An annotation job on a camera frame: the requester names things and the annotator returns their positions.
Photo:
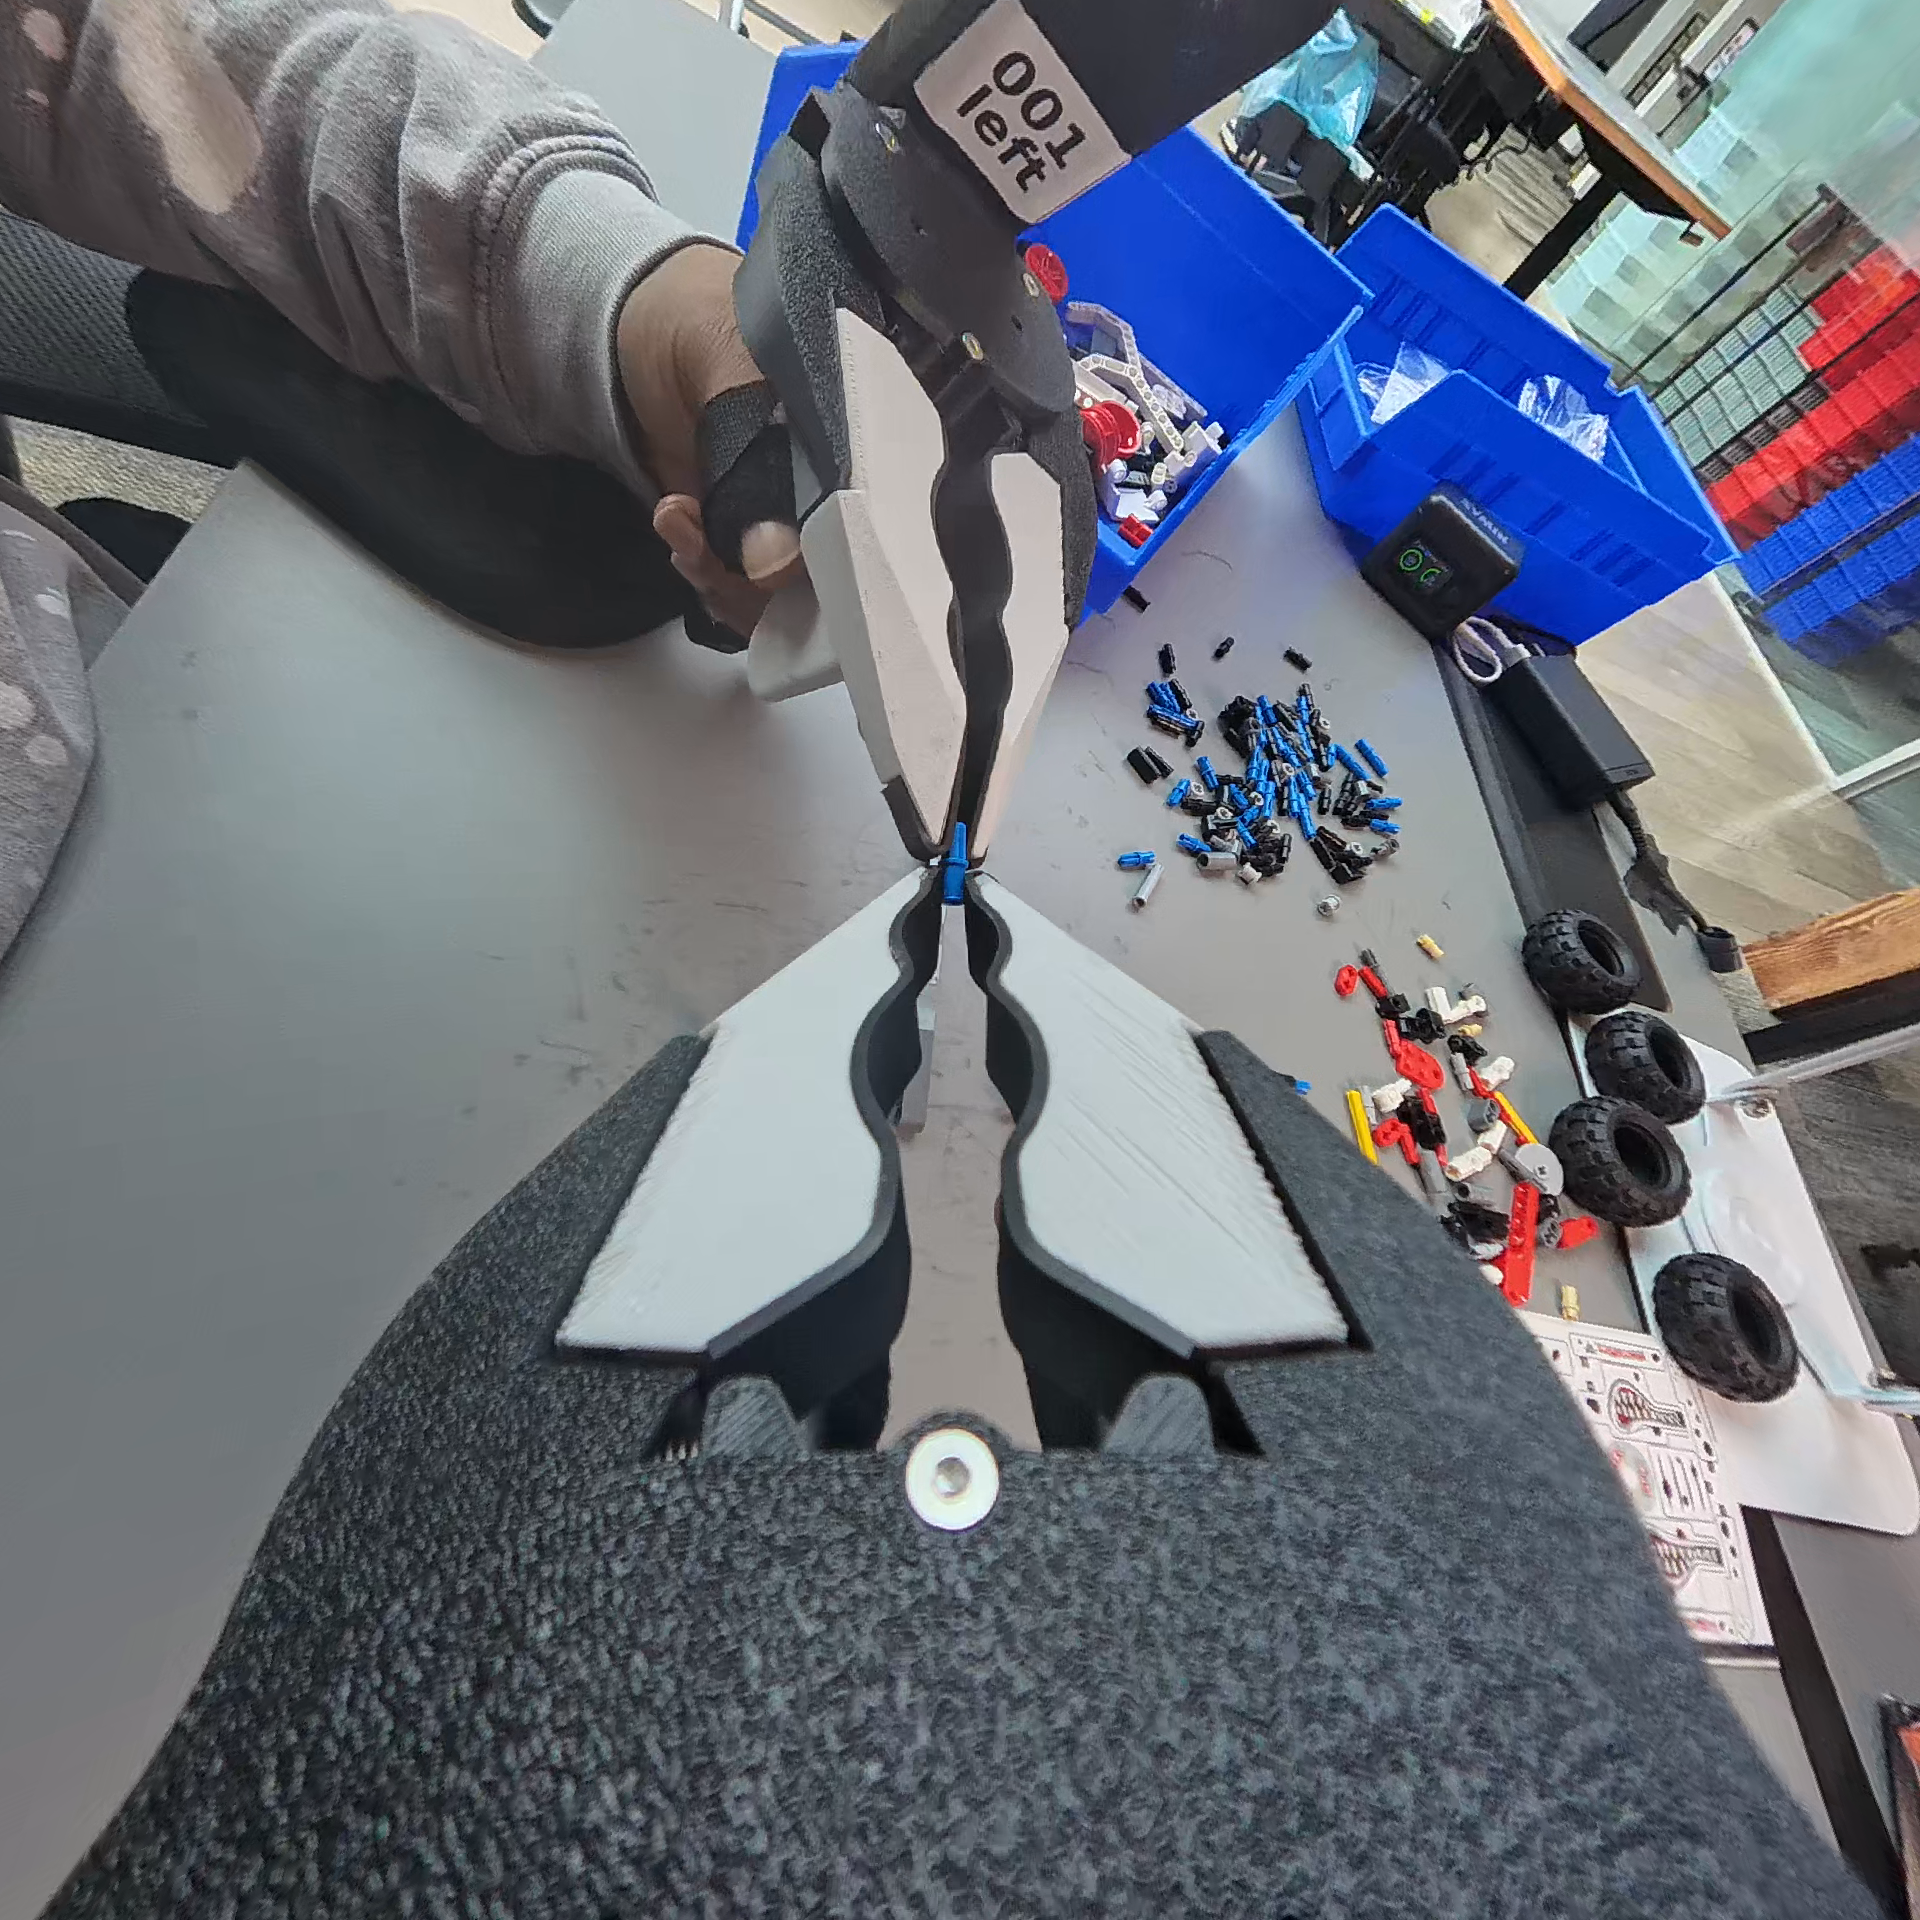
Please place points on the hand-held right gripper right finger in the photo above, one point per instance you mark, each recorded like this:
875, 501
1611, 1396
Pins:
1156, 1171

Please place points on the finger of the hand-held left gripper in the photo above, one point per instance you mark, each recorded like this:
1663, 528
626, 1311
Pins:
1036, 599
886, 599

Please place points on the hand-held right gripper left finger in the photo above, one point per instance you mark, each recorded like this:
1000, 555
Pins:
751, 1184

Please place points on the blue toy connector pin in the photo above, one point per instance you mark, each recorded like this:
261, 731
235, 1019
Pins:
955, 869

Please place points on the person's left forearm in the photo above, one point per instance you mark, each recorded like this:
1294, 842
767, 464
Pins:
301, 181

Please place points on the grey desk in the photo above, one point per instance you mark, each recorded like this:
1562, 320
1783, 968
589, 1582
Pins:
375, 902

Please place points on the person's left hand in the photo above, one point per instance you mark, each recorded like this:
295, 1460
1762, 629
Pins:
675, 360

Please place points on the pile of white red parts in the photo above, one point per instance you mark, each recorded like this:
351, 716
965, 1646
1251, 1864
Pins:
1132, 436

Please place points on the grey toy beam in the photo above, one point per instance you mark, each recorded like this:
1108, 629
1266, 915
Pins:
919, 1060

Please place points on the large blue storage bin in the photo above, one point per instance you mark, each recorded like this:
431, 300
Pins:
1215, 284

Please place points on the pile of red black parts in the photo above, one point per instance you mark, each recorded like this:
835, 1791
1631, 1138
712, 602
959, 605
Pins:
1447, 1110

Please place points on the pile of blue black pins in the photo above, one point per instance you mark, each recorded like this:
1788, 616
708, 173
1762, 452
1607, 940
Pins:
1276, 780

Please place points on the black power bank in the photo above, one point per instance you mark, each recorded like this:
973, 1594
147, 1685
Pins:
1442, 563

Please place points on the blue plastic bag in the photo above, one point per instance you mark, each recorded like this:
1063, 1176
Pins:
1319, 76

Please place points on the clear plastic bag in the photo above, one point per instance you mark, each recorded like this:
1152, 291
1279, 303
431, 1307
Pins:
1397, 388
1564, 416

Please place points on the black toy tyre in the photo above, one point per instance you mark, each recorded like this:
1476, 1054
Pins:
1628, 1069
1599, 1166
1703, 1330
1560, 962

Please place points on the blue storage bin with bags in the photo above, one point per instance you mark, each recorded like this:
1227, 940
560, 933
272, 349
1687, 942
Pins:
1560, 524

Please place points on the black power adapter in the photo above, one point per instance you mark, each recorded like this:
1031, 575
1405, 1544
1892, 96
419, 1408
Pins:
1570, 727

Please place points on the printed sticker sheet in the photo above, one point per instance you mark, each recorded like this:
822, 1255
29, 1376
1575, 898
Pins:
1666, 1485

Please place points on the clear acrylic stand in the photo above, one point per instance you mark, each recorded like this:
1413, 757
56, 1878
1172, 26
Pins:
1838, 1200

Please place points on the wooden table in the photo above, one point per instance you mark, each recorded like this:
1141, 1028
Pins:
1613, 107

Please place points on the wooden block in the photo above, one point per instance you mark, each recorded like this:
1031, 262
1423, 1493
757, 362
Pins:
1838, 954

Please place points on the white plastic bag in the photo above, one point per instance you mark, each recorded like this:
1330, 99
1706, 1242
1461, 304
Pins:
1830, 1455

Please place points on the stacks of red blue bins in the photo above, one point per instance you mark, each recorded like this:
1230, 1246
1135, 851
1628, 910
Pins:
1838, 436

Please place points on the person's grey patterned clothing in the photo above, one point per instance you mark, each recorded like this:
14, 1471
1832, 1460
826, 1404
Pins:
37, 706

